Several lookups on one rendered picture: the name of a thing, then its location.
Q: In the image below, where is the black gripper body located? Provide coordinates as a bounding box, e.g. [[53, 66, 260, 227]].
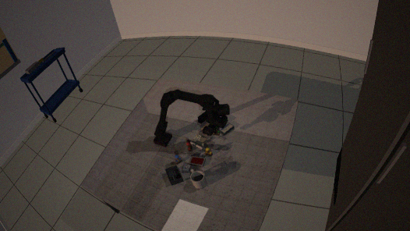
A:
[[202, 113, 218, 136]]

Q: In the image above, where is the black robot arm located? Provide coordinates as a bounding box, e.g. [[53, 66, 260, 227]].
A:
[[154, 90, 230, 142]]

